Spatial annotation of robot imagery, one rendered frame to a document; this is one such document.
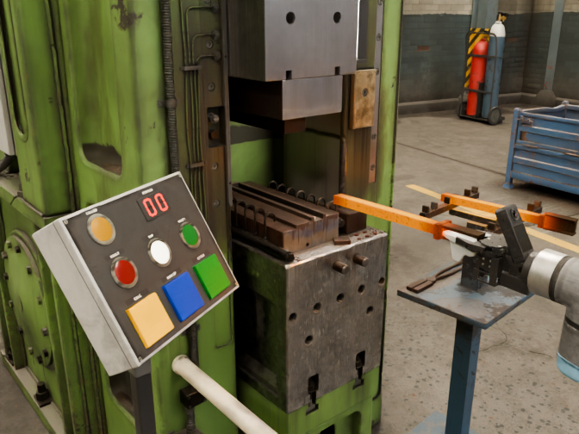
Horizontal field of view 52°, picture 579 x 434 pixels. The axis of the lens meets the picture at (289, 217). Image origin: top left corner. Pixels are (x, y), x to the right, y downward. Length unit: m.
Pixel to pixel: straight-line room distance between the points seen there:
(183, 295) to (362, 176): 0.92
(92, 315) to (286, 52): 0.75
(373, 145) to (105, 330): 1.13
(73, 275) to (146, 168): 0.45
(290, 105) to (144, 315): 0.65
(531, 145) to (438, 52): 4.45
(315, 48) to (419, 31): 7.94
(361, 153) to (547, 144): 3.70
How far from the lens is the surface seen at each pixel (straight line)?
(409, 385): 2.70
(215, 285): 1.22
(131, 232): 1.12
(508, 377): 2.86
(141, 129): 1.41
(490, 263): 1.24
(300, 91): 1.48
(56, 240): 1.06
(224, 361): 1.76
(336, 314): 1.69
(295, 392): 1.70
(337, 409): 1.88
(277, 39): 1.42
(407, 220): 1.37
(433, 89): 9.73
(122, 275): 1.07
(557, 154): 5.40
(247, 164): 2.02
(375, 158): 1.93
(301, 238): 1.58
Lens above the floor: 1.52
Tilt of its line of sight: 19 degrees down
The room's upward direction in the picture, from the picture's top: straight up
